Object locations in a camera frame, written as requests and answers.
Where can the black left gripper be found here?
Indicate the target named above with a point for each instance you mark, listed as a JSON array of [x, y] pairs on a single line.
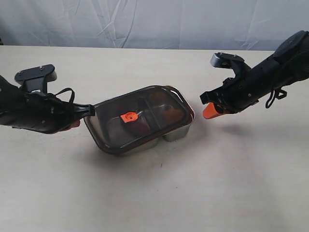
[[49, 114]]

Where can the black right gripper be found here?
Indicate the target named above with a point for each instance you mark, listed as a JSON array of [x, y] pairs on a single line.
[[237, 94]]

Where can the grey lunch box lid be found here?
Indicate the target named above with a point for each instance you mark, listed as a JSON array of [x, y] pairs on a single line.
[[161, 111]]

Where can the steel two-compartment lunch box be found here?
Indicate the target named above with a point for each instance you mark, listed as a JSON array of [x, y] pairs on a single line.
[[172, 135]]

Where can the red toy sausage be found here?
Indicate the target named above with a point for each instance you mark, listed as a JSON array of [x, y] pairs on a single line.
[[137, 128]]

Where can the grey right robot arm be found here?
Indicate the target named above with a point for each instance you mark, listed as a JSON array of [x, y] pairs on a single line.
[[288, 64]]

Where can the white backdrop cloth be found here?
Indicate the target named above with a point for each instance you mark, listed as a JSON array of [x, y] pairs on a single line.
[[153, 24]]

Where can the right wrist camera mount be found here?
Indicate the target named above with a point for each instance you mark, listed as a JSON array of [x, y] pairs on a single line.
[[230, 61]]

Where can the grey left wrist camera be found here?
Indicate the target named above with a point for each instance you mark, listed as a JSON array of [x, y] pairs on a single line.
[[36, 79]]

